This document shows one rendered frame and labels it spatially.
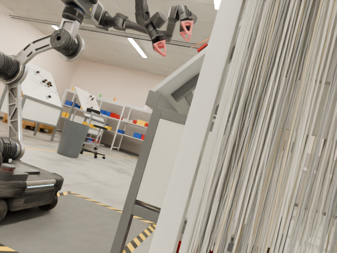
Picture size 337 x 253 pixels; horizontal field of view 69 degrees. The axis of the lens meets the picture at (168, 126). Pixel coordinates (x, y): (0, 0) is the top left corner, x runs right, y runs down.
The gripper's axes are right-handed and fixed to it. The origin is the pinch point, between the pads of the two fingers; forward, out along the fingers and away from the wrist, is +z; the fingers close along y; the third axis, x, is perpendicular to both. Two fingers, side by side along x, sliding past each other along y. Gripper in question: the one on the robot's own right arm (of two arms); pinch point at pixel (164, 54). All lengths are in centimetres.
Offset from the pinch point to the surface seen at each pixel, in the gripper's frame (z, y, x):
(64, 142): -95, 304, 162
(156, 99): 30.4, -20.4, 16.4
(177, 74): 25.2, -23.2, 4.1
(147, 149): 48, -17, 28
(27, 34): -607, 571, 250
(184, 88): 26.5, -9.9, 0.8
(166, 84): 26.1, -20.4, 9.7
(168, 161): 56, -18, 22
